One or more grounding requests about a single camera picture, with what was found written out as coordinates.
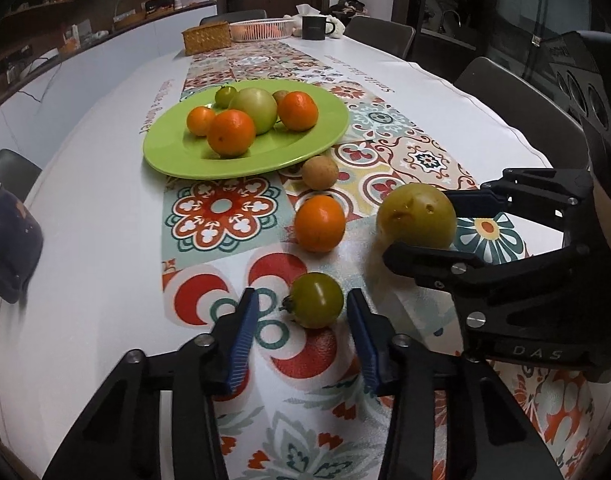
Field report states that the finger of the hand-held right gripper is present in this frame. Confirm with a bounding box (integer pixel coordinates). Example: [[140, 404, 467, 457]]
[[382, 241, 609, 333], [441, 166, 595, 241]]

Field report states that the yellow-green pear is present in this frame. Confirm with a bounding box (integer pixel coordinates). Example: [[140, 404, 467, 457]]
[[376, 183, 457, 250]]

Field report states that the glass sliding door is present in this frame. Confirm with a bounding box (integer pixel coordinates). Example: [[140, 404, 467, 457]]
[[395, 0, 611, 126]]

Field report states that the green plate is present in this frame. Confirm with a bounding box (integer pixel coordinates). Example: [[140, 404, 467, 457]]
[[142, 79, 349, 180]]

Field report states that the dark bag pile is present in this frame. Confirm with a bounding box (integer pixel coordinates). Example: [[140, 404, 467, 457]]
[[330, 0, 370, 17]]

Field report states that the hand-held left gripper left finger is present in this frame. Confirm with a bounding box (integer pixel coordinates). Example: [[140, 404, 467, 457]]
[[44, 286, 261, 480]]

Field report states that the large green tomato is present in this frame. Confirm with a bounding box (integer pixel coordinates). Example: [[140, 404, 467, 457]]
[[228, 87, 278, 135]]

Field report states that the dark grey dining chair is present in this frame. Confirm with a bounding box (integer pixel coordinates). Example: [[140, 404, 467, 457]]
[[0, 149, 42, 196], [344, 15, 416, 59], [454, 56, 593, 171]]

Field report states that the white patterned tablecloth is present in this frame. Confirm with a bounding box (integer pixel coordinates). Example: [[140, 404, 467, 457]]
[[0, 35, 611, 480]]

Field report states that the woven wicker basket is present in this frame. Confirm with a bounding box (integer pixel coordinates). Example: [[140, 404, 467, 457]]
[[181, 22, 233, 56]]

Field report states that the large orange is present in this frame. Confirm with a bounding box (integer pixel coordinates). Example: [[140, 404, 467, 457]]
[[207, 109, 256, 156]]

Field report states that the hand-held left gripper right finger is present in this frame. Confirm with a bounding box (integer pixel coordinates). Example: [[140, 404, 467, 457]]
[[346, 287, 566, 480]]

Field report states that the black mug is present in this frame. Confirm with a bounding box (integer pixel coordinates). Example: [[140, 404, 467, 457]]
[[301, 15, 336, 41]]

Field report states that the small orange tangerine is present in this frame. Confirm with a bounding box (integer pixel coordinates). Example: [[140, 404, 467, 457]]
[[186, 105, 217, 137]]

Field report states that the white plastic fruit basket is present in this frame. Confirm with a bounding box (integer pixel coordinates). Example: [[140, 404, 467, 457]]
[[228, 18, 296, 42]]

